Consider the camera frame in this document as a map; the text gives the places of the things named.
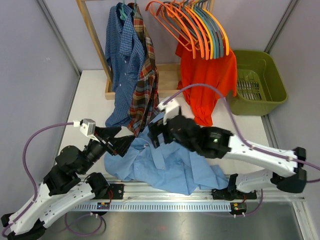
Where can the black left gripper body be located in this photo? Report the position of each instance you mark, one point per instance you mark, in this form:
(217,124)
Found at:
(106,146)

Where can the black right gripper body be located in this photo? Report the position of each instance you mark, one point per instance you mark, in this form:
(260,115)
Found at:
(168,137)

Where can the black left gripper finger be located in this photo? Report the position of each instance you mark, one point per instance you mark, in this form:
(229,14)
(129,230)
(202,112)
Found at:
(121,145)
(107,132)

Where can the red brown plaid shirt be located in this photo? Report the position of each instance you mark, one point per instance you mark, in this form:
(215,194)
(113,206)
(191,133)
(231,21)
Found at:
(145,96)

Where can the light blue shirt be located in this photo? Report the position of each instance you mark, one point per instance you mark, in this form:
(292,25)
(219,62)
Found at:
(169,167)

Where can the teal hanger plaid shirt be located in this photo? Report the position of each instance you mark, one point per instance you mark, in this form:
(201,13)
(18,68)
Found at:
(134,6)

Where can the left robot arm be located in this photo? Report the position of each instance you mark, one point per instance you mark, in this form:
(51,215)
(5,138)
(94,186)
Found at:
(62,188)

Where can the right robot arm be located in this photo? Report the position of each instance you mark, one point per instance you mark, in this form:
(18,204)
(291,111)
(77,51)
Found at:
(281,169)

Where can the orange t-shirt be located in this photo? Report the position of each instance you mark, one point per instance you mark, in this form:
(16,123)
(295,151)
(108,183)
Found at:
(219,73)

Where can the blue checked shirt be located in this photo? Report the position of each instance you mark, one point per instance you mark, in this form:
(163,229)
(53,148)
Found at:
(120,115)

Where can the hanging hanger bunch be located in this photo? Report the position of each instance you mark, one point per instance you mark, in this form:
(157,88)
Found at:
(193,25)

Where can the teal hanger blue shirt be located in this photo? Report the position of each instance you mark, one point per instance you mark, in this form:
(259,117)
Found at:
(122,10)

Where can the wooden clothes rack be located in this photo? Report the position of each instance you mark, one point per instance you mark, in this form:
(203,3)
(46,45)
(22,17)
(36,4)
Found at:
(123,57)

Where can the green plastic basket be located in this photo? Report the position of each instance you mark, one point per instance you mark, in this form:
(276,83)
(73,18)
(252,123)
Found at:
(259,87)

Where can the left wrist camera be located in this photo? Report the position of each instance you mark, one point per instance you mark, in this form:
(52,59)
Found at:
(87,127)

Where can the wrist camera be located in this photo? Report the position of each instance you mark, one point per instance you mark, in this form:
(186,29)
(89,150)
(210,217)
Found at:
(87,127)
(171,109)

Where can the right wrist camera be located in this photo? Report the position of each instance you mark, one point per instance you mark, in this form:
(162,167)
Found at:
(171,109)

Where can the aluminium rail base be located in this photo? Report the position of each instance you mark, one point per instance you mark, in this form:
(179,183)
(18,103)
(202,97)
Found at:
(141,197)

